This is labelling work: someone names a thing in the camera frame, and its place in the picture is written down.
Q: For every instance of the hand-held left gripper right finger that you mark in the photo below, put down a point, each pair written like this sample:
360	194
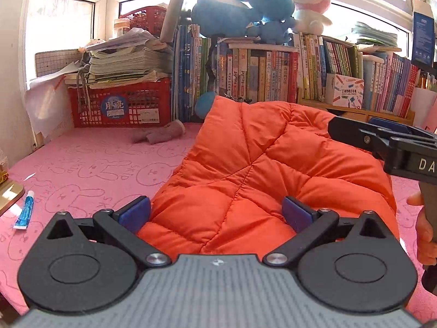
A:
298	212

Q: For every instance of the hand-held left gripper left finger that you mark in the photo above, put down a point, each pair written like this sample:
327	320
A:
135	211

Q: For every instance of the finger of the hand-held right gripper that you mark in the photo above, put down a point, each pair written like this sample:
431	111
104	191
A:
351	133
389	125

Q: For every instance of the orange down jacket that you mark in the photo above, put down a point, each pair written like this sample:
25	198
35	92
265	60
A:
256	164

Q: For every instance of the person's right hand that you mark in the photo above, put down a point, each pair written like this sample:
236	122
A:
425	239

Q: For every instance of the wooden desk shelf with drawers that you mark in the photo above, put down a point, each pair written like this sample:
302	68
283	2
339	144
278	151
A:
358	113

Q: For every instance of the white pencil-print box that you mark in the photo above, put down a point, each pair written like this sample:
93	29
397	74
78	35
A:
344	92

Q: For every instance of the grey knitted glove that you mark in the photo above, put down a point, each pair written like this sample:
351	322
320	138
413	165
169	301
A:
160	135

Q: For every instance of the stack of green booklets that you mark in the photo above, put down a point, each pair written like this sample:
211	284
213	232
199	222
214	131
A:
374	36

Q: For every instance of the dark blue carton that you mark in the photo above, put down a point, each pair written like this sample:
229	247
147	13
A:
423	34

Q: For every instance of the row of books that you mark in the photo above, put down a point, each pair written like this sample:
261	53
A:
266	75

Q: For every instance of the red plastic crate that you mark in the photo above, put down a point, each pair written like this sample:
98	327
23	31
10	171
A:
136	102

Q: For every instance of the blue white toothpaste tube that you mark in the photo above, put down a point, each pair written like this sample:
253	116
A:
24	211

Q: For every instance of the wooden board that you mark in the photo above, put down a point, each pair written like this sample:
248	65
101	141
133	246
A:
10	196

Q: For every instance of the white paper sheets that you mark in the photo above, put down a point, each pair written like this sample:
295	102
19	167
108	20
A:
44	106

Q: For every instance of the pink white rabbit plush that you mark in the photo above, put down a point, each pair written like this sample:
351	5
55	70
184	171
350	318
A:
309	0

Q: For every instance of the stack of paper booklets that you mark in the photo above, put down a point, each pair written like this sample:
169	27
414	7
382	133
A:
126	61

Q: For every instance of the blue white-faced plush toy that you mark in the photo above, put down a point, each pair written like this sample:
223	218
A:
269	0

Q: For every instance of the grid-lined board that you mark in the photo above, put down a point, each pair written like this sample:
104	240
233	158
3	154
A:
54	62

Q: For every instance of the small doll figure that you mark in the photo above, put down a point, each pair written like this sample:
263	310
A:
95	43

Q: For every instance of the big blue plush toy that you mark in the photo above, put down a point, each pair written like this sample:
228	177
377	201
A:
222	17

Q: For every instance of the small plastic jar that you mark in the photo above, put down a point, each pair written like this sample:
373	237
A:
122	28

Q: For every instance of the red plastic basket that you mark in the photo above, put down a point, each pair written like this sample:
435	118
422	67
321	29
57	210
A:
146	20

